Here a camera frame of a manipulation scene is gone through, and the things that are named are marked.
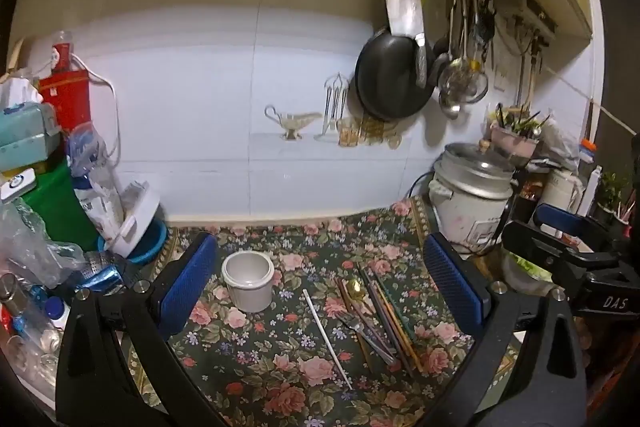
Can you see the green box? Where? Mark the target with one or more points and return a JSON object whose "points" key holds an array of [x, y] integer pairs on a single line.
{"points": [[55, 202]]}

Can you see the teal tissue box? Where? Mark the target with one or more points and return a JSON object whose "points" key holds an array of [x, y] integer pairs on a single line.
{"points": [[29, 133]]}

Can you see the white appliance lid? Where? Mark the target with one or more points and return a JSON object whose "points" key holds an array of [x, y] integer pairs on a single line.
{"points": [[140, 203]]}

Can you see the mauve chopstick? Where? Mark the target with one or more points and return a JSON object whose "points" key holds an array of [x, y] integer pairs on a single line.
{"points": [[385, 320]]}

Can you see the gold spoon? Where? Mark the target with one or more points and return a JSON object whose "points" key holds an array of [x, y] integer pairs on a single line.
{"points": [[356, 291]]}

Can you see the yellow chopstick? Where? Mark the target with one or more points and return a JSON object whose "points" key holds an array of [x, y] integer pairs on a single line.
{"points": [[404, 339]]}

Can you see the white rice cooker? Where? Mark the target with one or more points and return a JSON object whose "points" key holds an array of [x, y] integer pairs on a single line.
{"points": [[470, 188]]}

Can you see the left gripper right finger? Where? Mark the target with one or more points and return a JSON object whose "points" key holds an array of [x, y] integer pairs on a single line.
{"points": [[547, 385]]}

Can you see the white chopstick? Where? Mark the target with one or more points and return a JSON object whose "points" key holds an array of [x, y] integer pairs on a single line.
{"points": [[326, 339]]}

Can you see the white ceramic utensil cup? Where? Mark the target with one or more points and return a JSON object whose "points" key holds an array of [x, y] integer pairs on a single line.
{"points": [[248, 276]]}

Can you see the steel cleaver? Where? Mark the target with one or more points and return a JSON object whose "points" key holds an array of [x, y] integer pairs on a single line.
{"points": [[406, 19]]}

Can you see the floral green table mat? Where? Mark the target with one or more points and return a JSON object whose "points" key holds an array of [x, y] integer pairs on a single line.
{"points": [[296, 363]]}

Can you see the red box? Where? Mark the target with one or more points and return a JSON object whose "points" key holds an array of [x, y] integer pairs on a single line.
{"points": [[68, 93]]}

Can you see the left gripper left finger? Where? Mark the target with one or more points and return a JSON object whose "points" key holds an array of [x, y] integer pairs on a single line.
{"points": [[94, 386]]}

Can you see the black wok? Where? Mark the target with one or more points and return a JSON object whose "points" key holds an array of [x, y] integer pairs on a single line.
{"points": [[385, 78]]}

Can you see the silver fork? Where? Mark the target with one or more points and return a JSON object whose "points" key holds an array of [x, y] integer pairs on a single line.
{"points": [[377, 347]]}

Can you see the plastic bag with blue print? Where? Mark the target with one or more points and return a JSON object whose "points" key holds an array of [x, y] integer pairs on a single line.
{"points": [[93, 181]]}

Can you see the blue plastic basin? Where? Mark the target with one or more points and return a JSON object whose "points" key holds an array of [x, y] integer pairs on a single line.
{"points": [[150, 245]]}

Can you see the pink utensil holder bowl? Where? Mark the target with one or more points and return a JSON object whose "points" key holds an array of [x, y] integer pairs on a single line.
{"points": [[514, 131]]}

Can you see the hanging steel ladle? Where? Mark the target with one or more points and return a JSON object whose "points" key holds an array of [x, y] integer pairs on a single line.
{"points": [[448, 108]]}

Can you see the teal chopstick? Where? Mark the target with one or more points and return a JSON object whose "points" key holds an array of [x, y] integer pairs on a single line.
{"points": [[401, 317]]}

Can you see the brown wooden chopstick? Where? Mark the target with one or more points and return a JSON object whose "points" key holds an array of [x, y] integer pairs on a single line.
{"points": [[352, 324]]}

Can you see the brown-purple chopstick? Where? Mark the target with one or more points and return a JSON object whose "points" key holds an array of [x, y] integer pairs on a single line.
{"points": [[393, 329]]}

